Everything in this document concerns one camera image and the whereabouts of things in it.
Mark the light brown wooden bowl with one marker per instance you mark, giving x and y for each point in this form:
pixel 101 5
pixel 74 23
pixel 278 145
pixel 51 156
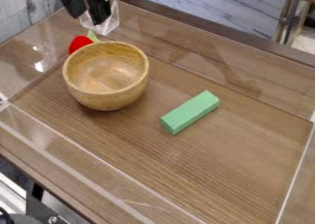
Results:
pixel 107 75

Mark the metal table leg background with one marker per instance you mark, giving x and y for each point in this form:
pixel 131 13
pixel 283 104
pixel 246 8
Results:
pixel 291 21

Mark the green rectangular foam stick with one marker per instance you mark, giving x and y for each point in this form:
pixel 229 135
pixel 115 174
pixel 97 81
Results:
pixel 178 119

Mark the black table leg bracket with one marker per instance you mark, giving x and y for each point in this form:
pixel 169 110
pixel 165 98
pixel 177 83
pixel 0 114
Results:
pixel 38 210

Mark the red plush strawberry toy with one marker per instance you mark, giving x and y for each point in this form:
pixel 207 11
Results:
pixel 82 41

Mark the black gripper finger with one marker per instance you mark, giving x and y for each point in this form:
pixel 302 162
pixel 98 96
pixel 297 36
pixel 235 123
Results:
pixel 75 7
pixel 99 10

